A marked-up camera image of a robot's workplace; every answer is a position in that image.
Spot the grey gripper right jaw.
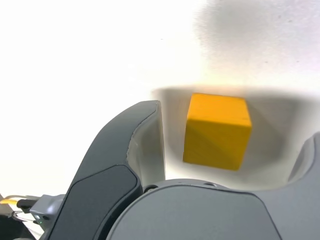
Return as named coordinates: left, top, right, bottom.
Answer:
left=107, top=131, right=320, bottom=240

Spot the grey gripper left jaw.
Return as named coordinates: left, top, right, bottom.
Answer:
left=46, top=99, right=166, bottom=240

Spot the yellow cube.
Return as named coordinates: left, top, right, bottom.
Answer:
left=182, top=92, right=252, bottom=171

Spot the yellow cable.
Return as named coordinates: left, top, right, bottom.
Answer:
left=0, top=197, right=20, bottom=205

